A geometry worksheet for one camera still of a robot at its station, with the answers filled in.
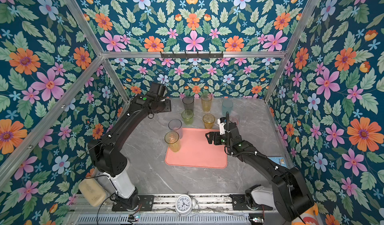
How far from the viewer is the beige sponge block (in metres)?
0.73

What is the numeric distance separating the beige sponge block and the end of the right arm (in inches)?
23.9

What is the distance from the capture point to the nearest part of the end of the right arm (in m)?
0.65
